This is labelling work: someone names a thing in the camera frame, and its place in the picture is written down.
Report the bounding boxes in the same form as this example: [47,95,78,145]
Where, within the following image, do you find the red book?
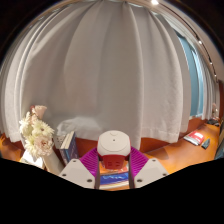
[183,130,206,147]

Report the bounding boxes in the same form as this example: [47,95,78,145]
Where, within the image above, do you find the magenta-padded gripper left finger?
[58,147,102,190]

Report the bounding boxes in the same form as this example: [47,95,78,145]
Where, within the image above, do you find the upright blue book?
[67,130,80,164]

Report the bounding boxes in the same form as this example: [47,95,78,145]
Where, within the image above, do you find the flat blue book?
[99,172,130,186]

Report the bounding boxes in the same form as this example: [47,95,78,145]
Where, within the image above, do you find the upright grey book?
[59,132,73,166]

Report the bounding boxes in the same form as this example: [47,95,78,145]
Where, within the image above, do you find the teal curtain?
[178,34,205,118]

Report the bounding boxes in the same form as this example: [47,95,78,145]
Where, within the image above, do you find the black chair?
[214,128,224,161]

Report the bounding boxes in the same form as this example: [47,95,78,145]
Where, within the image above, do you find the wide white curtain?
[0,0,218,145]

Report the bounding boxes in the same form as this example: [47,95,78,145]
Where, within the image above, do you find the ceiling lights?
[149,0,218,79]

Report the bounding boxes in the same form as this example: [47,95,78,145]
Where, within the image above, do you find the white and pink flower bouquet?
[18,104,55,158]

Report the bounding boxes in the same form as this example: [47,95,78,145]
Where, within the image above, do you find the white and red charger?
[96,129,132,169]

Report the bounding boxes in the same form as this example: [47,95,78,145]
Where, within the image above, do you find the narrow white curtain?
[199,49,218,119]

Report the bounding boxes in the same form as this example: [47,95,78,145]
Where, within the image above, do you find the small dark flat object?
[201,138,211,150]

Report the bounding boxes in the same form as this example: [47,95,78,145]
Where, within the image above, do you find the white ceramic vase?
[42,151,66,176]

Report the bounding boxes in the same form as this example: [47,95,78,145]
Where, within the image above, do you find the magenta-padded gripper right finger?
[127,146,170,190]

